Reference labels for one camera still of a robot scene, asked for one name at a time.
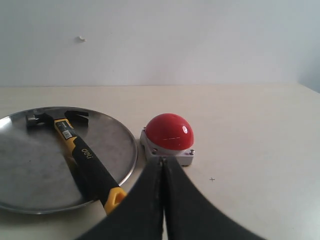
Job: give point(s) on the round stainless steel plate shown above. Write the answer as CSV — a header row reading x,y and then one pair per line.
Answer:
x,y
38,175

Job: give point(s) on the red dome push button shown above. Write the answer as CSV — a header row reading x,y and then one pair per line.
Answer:
x,y
168,134

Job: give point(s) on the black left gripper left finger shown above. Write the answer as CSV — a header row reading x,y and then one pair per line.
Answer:
x,y
140,215

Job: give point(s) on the black yellow claw hammer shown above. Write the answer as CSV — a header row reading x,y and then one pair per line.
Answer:
x,y
108,191

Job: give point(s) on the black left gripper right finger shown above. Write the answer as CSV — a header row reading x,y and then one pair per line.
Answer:
x,y
188,213

